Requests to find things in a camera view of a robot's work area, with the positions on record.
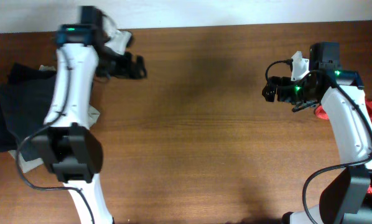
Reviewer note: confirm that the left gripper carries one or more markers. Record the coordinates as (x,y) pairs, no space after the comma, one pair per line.
(131,66)

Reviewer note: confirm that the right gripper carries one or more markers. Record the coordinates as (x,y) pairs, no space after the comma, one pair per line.
(274,88)

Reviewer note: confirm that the dark green Nike t-shirt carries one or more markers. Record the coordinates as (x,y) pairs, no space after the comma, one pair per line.
(25,106)

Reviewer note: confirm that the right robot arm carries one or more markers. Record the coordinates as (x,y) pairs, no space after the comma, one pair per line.
(345,200)

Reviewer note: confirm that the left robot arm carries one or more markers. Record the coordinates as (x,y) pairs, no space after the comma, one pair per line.
(65,144)

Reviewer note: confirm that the folded black garment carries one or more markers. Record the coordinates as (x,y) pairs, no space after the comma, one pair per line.
(18,74)

